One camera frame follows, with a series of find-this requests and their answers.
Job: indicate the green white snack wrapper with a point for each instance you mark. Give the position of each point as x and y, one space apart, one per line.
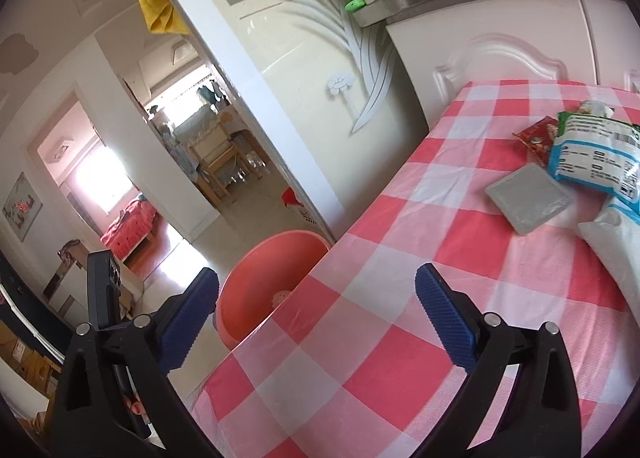
595 108

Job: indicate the red snack wrapper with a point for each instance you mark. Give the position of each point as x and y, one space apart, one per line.
537 138

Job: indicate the grey square packet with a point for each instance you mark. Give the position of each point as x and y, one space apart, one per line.
530 198

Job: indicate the green clip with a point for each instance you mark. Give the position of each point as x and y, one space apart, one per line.
355 4

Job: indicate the framed wall picture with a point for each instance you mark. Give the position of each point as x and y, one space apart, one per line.
22 208

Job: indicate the blue white printed packet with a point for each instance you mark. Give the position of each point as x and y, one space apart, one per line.
590 158

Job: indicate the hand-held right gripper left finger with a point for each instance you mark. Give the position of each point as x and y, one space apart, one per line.
192 318

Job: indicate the white cabinet door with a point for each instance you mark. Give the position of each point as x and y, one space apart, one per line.
615 28
450 38

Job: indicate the cardboard box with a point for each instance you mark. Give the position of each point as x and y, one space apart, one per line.
20 353

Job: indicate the bed with red cover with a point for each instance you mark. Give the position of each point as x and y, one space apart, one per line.
130 228

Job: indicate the red checked tablecloth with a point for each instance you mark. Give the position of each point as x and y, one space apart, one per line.
390 288

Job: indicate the wooden chair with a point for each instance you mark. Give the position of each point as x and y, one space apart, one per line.
220 158

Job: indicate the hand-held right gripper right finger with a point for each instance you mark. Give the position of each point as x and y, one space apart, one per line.
447 315

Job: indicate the white wet wipes pack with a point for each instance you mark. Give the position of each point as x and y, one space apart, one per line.
620 248

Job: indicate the red and white basket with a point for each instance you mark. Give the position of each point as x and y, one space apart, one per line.
302 210

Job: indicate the pink plastic basin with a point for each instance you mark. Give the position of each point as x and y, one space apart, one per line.
260 278

